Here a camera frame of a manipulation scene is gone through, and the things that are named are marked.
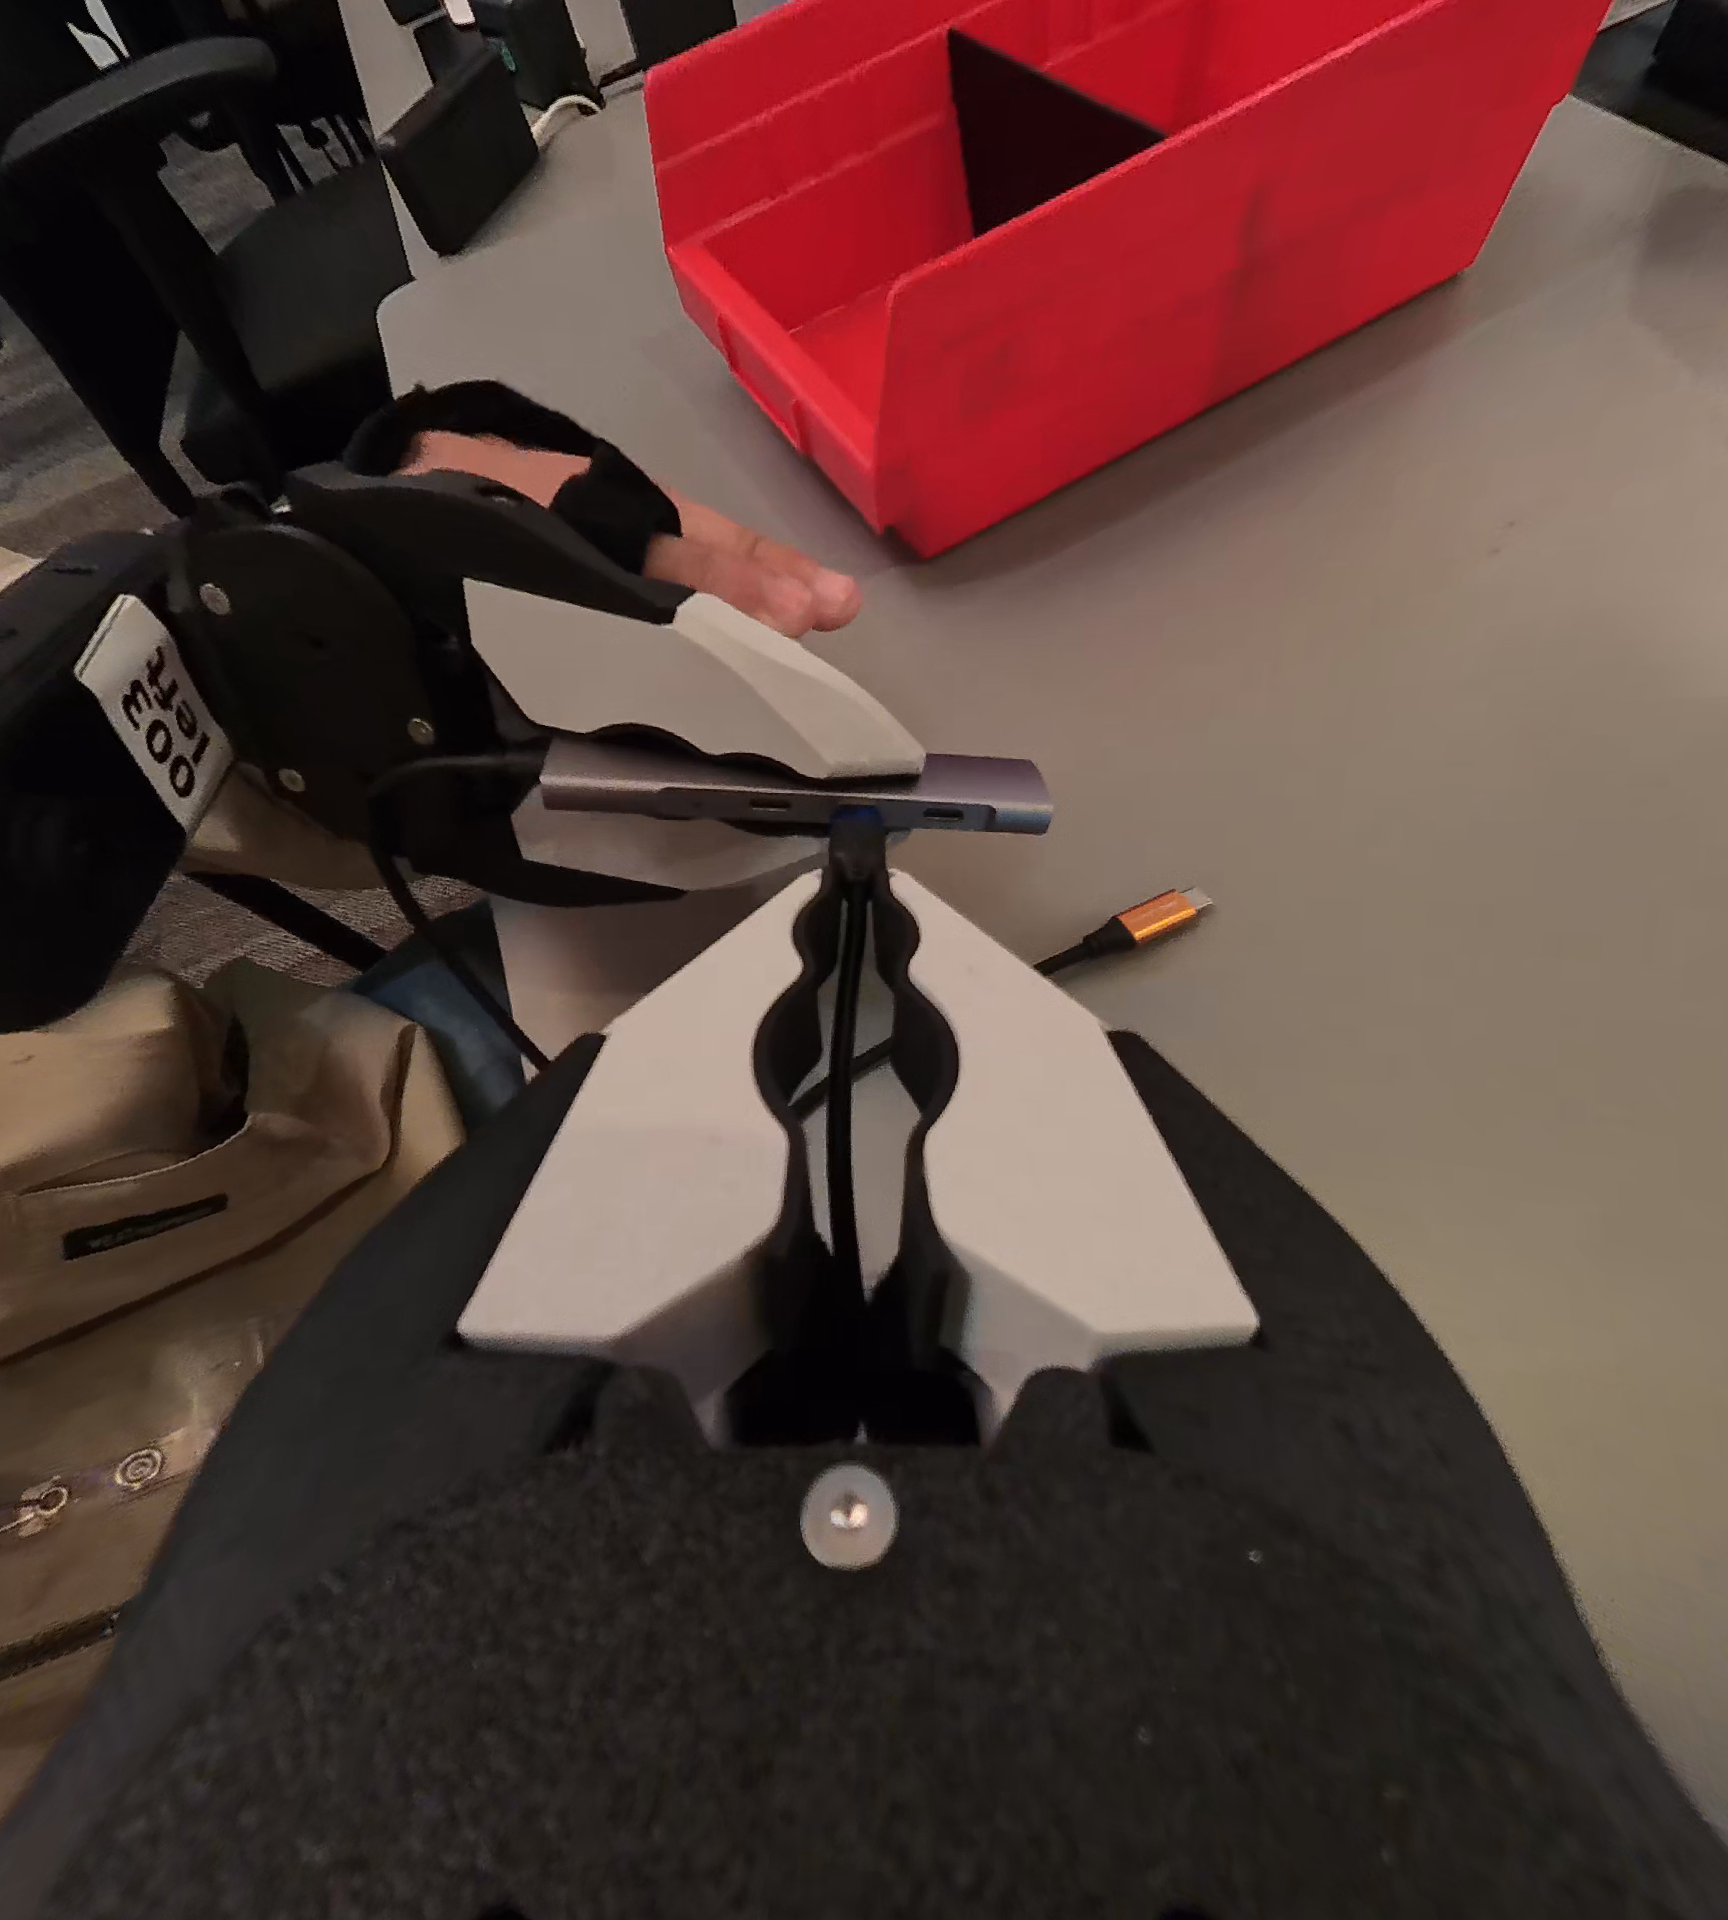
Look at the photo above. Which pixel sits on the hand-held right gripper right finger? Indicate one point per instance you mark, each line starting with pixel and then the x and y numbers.
pixel 1089 1201

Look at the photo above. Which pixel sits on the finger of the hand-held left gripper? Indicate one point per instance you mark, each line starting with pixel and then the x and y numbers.
pixel 624 862
pixel 744 690

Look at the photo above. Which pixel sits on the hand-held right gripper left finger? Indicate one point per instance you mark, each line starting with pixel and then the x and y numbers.
pixel 624 1201

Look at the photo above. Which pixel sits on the grey USB hub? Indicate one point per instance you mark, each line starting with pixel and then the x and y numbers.
pixel 985 788

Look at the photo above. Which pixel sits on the red plastic bin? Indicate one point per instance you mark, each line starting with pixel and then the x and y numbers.
pixel 1178 345

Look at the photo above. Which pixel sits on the grey desk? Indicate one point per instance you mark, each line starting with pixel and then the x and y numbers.
pixel 1405 751

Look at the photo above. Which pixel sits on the person's left hand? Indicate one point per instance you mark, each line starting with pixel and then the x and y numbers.
pixel 775 585

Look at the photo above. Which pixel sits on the person's beige jacket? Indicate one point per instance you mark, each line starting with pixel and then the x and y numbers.
pixel 129 1140

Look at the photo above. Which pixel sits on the black power adapter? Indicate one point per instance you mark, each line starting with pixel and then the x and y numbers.
pixel 458 134

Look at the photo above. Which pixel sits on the black office chair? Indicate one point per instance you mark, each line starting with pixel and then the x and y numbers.
pixel 129 91

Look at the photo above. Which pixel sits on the black bin divider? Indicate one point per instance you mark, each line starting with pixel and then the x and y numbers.
pixel 1045 134

